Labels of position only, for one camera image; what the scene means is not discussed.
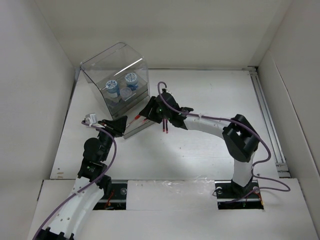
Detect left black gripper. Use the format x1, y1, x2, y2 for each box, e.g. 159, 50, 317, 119
95, 115, 127, 161

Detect red pen apart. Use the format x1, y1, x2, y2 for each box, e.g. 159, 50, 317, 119
127, 115, 140, 126

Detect clear jar purple contents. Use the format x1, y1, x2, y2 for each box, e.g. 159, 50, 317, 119
119, 87, 133, 101

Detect blue tape jar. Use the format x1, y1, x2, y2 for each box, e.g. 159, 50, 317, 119
124, 72, 139, 91
104, 79, 120, 98

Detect clear acrylic drawer organizer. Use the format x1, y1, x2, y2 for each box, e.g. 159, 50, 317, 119
80, 42, 152, 139

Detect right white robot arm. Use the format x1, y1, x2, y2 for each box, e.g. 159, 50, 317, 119
139, 91, 259, 197

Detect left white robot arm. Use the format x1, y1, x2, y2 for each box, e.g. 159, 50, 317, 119
33, 115, 128, 240

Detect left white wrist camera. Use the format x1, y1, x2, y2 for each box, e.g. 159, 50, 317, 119
81, 113, 98, 127

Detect front aluminium rail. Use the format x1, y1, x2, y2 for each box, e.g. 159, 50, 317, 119
97, 179, 258, 211

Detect aluminium rail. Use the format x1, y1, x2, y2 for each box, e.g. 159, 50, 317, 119
97, 179, 258, 211
242, 66, 291, 179

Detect right aluminium rail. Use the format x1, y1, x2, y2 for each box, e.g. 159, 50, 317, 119
242, 66, 291, 179

